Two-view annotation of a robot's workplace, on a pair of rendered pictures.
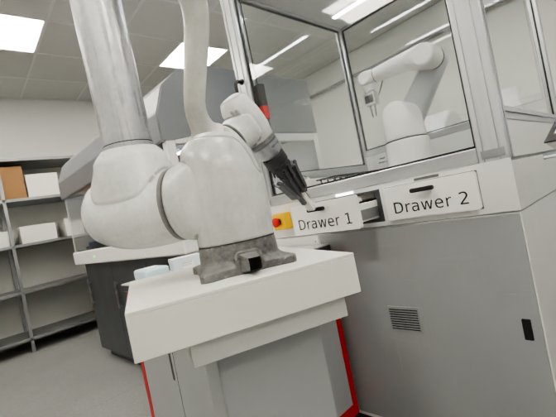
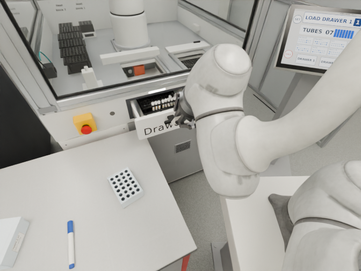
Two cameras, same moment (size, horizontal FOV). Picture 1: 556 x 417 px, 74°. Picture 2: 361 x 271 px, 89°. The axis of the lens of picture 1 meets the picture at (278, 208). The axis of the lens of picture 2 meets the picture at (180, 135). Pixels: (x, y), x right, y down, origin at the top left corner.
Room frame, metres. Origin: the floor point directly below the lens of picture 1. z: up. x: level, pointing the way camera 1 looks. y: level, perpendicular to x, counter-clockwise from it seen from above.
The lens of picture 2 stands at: (1.05, 0.40, 1.41)
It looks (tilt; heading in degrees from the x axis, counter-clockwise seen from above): 47 degrees down; 288
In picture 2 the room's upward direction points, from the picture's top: 2 degrees clockwise
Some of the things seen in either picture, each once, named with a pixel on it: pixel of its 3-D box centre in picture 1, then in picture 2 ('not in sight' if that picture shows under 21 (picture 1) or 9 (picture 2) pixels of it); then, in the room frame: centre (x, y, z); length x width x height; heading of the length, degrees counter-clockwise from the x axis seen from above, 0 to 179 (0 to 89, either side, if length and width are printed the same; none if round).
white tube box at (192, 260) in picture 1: (185, 261); (1, 243); (1.58, 0.43, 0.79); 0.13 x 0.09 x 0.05; 118
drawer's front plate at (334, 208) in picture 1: (323, 217); (169, 120); (1.28, -0.15, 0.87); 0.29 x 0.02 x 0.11; 44
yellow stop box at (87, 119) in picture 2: (281, 221); (85, 124); (1.60, -0.01, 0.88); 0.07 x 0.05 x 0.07; 44
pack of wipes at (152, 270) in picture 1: (151, 272); not in sight; (1.46, 0.54, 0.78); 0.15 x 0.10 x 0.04; 38
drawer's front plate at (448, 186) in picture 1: (428, 198); not in sight; (1.15, -0.47, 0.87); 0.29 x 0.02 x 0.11; 44
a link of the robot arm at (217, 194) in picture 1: (221, 187); (343, 204); (0.75, 0.10, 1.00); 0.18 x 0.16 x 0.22; 75
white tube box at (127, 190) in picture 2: not in sight; (125, 186); (1.34, 0.15, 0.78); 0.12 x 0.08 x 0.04; 146
